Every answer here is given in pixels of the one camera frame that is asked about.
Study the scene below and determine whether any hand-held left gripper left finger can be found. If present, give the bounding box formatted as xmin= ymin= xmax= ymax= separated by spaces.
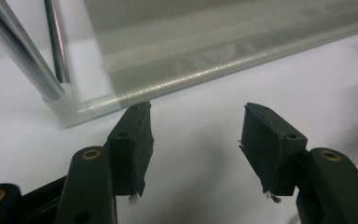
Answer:
xmin=106 ymin=101 xmax=155 ymax=198

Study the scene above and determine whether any shiny metal rack pole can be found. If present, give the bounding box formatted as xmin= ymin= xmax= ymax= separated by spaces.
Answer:
xmin=0 ymin=0 xmax=65 ymax=102
xmin=44 ymin=0 xmax=72 ymax=84

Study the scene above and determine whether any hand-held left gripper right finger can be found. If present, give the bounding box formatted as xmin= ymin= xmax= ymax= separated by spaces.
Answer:
xmin=239 ymin=102 xmax=309 ymax=198

